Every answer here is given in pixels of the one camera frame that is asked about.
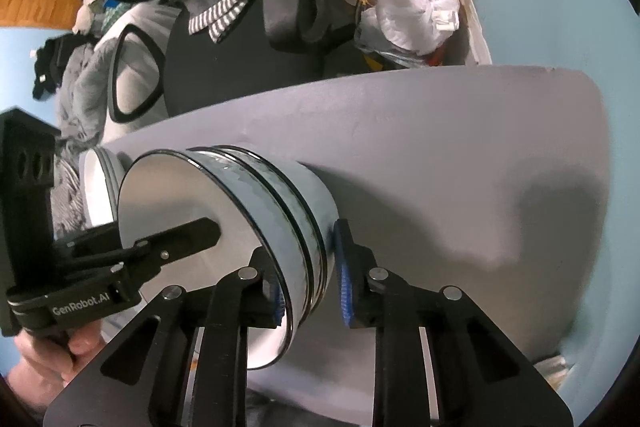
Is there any person's left hand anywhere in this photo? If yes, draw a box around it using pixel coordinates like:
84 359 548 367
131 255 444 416
12 319 108 400

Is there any black office chair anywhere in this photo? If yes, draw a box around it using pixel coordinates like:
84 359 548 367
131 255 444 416
111 0 353 128

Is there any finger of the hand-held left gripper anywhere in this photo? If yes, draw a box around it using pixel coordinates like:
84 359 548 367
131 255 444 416
52 225 122 259
57 217 222 292

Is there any striped cloth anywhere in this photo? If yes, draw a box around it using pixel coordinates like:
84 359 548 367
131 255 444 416
187 0 262 44

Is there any black garment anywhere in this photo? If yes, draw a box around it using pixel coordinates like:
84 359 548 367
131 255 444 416
31 34 97 101

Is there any white bowl with black rim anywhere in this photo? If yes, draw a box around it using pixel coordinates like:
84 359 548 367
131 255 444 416
189 147 323 324
219 145 342 304
117 148 307 370

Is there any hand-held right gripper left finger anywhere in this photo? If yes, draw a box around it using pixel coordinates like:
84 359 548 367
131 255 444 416
42 248 287 427

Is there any small white bowl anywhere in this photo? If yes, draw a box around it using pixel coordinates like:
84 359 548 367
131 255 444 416
79 146 127 229

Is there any white plastic bag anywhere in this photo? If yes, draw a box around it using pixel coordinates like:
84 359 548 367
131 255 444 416
356 0 461 60

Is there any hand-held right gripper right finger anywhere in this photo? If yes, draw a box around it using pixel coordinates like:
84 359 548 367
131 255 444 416
332 218 573 427

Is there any grey quilt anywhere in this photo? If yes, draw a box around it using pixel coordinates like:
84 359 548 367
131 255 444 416
54 41 123 228

